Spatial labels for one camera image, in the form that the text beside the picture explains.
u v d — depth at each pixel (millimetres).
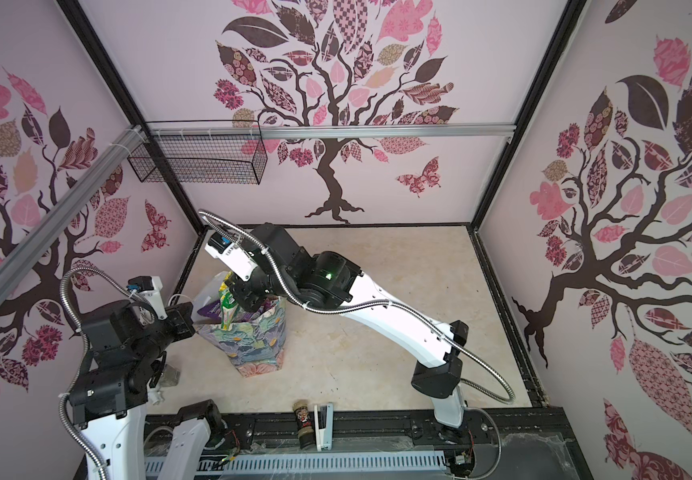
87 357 440
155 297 557
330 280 407
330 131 928
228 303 566
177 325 561
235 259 480
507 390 388
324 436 711
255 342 710
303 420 726
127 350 449
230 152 949
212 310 743
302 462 1552
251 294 498
